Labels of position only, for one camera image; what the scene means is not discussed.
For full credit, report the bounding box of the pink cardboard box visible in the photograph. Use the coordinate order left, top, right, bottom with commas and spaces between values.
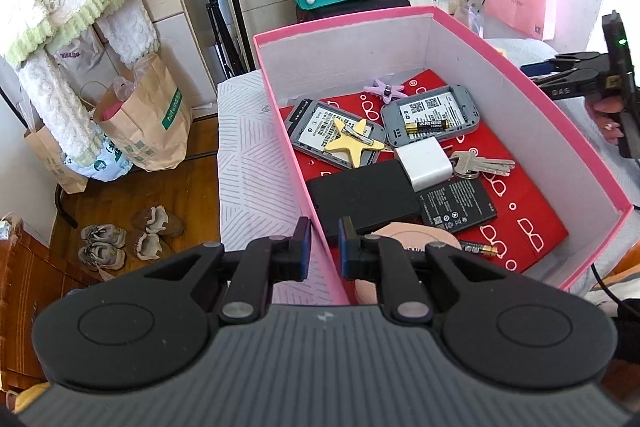
252, 5, 633, 306

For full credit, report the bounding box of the person's right hand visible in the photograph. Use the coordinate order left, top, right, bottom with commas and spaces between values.
585, 96, 627, 146

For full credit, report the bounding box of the red patterned cloth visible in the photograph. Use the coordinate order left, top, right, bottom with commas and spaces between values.
280, 68, 570, 275

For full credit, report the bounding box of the yellow star clip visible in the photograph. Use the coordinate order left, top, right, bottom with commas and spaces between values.
325, 117, 386, 168

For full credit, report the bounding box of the white charger plug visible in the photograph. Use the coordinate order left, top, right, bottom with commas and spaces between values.
394, 139, 456, 192

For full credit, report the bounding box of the grey pocket router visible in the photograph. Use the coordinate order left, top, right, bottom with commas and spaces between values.
381, 85, 482, 150
284, 98, 389, 168

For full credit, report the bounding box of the silver keys bunch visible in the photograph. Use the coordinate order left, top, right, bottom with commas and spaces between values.
447, 150, 516, 180

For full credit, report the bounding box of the large brown paper bag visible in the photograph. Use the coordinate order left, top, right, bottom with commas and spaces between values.
92, 52, 195, 172

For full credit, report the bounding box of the black cable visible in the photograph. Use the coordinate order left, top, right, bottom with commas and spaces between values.
590, 204, 640, 308

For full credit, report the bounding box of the black clothes rack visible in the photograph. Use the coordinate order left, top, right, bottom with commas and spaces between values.
54, 184, 78, 229

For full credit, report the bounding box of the brown fuzzy boot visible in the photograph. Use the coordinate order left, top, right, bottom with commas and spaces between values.
132, 231, 166, 262
131, 206, 186, 239

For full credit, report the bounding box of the grey printed garment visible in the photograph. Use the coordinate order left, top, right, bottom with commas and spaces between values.
47, 27, 108, 108

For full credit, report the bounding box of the pink round compact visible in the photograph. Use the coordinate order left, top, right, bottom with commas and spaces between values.
350, 223, 461, 306

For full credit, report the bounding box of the black suitcase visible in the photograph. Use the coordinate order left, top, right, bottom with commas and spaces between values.
295, 0, 412, 25

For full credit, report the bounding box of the clear plastic bag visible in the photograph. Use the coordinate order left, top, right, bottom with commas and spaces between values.
452, 0, 486, 35

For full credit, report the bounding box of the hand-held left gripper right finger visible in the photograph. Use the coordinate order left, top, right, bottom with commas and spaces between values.
337, 216, 511, 325

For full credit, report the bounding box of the black power bank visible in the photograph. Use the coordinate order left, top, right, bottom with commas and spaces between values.
306, 159, 422, 248

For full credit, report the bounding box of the black gold AA battery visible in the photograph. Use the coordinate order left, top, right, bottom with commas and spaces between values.
404, 119, 452, 136
457, 241, 498, 258

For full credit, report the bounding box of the brown wooden cabinet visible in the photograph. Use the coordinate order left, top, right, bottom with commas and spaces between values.
0, 214, 116, 390

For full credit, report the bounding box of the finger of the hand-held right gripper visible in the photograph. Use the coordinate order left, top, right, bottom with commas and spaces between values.
530, 69, 608, 100
520, 52, 608, 76

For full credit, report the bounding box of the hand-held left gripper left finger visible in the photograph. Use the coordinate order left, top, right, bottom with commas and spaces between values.
142, 216, 313, 325

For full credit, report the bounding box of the grey sneaker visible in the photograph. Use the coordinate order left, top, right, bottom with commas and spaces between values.
80, 224, 127, 248
77, 242, 126, 270

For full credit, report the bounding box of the blue white plastic bag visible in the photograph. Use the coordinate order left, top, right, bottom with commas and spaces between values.
62, 132, 133, 182

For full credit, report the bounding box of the purple star clip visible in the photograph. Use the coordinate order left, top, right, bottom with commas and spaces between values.
364, 78, 406, 102

